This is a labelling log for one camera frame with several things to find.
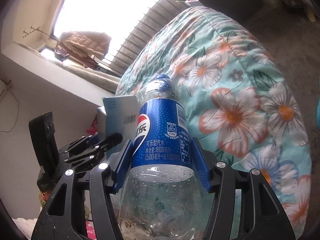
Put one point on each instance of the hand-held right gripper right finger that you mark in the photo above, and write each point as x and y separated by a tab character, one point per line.
202	167

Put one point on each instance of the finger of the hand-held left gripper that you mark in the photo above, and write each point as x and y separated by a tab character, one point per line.
80	143
112	140

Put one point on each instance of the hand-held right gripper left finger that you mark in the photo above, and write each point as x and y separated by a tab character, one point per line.
122	167

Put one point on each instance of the blue and white carton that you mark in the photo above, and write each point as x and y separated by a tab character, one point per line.
117	112

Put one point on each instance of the plastic bottle with blue label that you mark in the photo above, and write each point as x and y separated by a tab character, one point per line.
160	130

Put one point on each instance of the blue plastic basket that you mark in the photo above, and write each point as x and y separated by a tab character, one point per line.
318	116

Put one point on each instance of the pink plastic bag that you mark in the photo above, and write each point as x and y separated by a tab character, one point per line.
91	130

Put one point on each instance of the beige curtain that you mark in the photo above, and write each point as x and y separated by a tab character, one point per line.
95	77

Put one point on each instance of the white plush cloth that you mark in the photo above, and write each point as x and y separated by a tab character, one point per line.
25	224

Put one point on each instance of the floral quilted blanket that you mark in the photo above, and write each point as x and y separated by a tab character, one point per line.
237	80

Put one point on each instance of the beige puffer jacket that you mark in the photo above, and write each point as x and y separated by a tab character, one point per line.
85	42

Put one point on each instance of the window railing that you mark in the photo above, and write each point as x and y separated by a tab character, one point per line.
140	35

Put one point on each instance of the wooden board piece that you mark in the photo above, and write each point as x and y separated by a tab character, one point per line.
312	13

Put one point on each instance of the dark snack bag pile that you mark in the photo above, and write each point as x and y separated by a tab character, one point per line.
293	1

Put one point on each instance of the wall hook rack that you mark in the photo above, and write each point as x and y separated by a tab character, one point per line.
32	31

